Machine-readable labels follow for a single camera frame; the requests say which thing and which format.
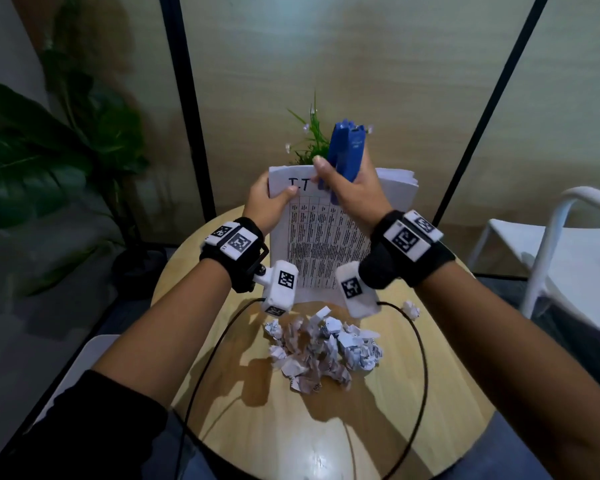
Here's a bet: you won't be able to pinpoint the person's left hand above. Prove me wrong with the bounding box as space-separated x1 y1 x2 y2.
242 170 299 238

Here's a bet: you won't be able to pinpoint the person's right hand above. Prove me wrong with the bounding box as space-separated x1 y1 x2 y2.
311 144 395 238

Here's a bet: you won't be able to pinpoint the blue stapler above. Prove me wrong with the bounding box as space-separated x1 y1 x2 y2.
318 118 367 205

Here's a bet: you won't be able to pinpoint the stack of white printed papers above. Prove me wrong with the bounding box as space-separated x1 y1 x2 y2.
267 164 420 305

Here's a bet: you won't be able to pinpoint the pile of paper scraps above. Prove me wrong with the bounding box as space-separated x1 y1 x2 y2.
263 305 384 395

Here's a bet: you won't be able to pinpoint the person's right forearm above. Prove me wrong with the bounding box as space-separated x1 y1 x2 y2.
415 274 600 480

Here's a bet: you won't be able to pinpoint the person's left forearm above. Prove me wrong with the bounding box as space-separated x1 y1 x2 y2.
92 258 233 411

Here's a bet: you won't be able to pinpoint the person's grey trousers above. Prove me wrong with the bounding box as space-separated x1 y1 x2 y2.
149 409 553 480

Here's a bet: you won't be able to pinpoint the person's black sleeve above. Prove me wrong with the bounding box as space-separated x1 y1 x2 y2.
0 369 170 480

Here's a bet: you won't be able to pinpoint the black right wristband with markers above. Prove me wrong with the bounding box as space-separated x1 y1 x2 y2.
358 209 457 291

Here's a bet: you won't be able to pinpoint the small potted green plant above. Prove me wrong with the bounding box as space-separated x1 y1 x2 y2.
285 92 373 167

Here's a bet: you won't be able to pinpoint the white metal chair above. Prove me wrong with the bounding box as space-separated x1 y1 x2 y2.
467 186 600 338

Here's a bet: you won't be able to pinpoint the large leafy potted plant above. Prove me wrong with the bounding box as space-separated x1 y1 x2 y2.
0 0 169 298

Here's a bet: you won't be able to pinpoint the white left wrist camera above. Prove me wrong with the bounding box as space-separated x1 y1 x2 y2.
253 259 299 317

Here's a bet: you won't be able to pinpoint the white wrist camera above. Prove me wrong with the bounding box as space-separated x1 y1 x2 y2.
253 259 299 317
335 261 382 319

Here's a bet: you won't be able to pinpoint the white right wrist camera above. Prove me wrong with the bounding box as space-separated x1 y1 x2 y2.
335 261 382 319

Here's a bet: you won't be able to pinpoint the black partition frame post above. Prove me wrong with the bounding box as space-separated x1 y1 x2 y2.
158 0 217 223
431 0 551 228

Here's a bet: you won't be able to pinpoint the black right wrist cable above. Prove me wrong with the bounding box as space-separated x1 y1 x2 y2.
377 300 429 480

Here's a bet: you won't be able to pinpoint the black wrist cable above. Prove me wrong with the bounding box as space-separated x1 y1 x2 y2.
173 297 266 480
377 300 429 480

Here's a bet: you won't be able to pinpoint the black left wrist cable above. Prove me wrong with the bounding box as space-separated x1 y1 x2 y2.
173 297 266 480

